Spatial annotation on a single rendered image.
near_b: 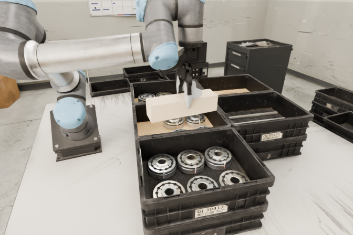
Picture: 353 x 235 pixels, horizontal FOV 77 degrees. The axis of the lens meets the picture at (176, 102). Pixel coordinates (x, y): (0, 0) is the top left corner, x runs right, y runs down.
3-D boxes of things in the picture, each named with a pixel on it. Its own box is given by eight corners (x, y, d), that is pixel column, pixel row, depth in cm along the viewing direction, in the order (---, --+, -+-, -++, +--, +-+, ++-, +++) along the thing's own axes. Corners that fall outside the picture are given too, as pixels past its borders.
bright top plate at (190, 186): (193, 204, 65) (193, 203, 65) (183, 180, 74) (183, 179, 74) (224, 197, 68) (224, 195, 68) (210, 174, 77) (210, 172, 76)
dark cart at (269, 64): (239, 121, 274) (250, 49, 235) (220, 106, 312) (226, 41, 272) (277, 113, 294) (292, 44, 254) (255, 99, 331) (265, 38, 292)
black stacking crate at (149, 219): (144, 234, 62) (141, 206, 57) (137, 163, 88) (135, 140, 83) (269, 207, 70) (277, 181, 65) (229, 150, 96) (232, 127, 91)
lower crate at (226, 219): (145, 257, 67) (143, 232, 62) (139, 183, 93) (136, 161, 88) (264, 230, 75) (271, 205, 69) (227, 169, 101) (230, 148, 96)
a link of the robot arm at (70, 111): (59, 134, 96) (50, 126, 84) (60, 105, 101) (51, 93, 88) (88, 131, 100) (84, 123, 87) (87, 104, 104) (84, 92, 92)
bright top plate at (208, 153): (211, 167, 80) (211, 165, 80) (200, 150, 89) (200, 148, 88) (236, 161, 83) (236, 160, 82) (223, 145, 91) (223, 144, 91)
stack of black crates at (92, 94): (97, 134, 224) (90, 93, 205) (95, 119, 249) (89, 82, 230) (136, 126, 237) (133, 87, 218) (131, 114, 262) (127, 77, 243)
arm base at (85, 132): (62, 144, 104) (58, 139, 95) (59, 114, 109) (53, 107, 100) (96, 137, 109) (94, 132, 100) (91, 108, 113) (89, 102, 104)
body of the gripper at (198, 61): (207, 80, 71) (210, 42, 66) (183, 84, 68) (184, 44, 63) (197, 73, 78) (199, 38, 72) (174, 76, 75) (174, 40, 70)
